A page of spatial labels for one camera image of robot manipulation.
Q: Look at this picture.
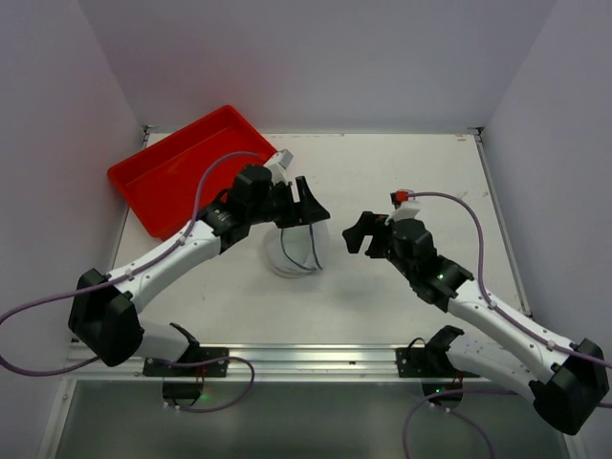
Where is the white mesh laundry bag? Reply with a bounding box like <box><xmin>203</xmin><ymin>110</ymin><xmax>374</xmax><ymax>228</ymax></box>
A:
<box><xmin>260</xmin><ymin>221</ymin><xmax>330</xmax><ymax>278</ymax></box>

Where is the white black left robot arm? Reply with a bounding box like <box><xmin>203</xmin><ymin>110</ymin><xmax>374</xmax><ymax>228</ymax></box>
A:
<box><xmin>68</xmin><ymin>164</ymin><xmax>331</xmax><ymax>367</ymax></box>

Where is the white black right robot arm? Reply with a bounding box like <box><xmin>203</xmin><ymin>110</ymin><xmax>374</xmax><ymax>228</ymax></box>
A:
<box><xmin>342</xmin><ymin>211</ymin><xmax>609</xmax><ymax>435</ymax></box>

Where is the red plastic tray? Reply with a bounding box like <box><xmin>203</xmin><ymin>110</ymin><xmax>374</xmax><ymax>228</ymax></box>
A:
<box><xmin>107</xmin><ymin>105</ymin><xmax>276</xmax><ymax>240</ymax></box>

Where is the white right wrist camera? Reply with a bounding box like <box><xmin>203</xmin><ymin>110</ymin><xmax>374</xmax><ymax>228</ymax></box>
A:
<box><xmin>385</xmin><ymin>189</ymin><xmax>421</xmax><ymax>225</ymax></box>

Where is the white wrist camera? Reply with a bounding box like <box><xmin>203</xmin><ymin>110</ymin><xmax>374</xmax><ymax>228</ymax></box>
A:
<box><xmin>385</xmin><ymin>189</ymin><xmax>421</xmax><ymax>225</ymax></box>
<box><xmin>264</xmin><ymin>149</ymin><xmax>294</xmax><ymax>185</ymax></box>

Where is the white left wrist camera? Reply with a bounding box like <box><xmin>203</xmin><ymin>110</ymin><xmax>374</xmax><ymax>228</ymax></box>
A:
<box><xmin>264</xmin><ymin>149</ymin><xmax>294</xmax><ymax>185</ymax></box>

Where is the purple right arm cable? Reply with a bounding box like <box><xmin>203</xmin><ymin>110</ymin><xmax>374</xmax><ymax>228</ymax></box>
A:
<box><xmin>401</xmin><ymin>190</ymin><xmax>612</xmax><ymax>459</ymax></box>

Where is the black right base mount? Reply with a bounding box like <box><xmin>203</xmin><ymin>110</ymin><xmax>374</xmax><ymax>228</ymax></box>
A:
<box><xmin>394</xmin><ymin>325</ymin><xmax>479</xmax><ymax>407</ymax></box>

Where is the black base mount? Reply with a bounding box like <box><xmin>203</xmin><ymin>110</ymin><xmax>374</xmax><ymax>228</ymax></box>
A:
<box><xmin>138</xmin><ymin>323</ymin><xmax>230</xmax><ymax>410</ymax></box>
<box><xmin>394</xmin><ymin>325</ymin><xmax>479</xmax><ymax>407</ymax></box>

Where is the aluminium corner bracket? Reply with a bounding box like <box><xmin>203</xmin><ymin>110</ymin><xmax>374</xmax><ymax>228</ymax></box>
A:
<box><xmin>142</xmin><ymin>125</ymin><xmax>156</xmax><ymax>146</ymax></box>

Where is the aluminium mounting rail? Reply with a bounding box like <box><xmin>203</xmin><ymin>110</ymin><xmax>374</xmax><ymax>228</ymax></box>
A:
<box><xmin>66</xmin><ymin>343</ymin><xmax>477</xmax><ymax>382</ymax></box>

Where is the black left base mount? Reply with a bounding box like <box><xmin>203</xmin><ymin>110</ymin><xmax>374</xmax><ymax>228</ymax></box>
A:
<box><xmin>138</xmin><ymin>323</ymin><xmax>230</xmax><ymax>410</ymax></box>

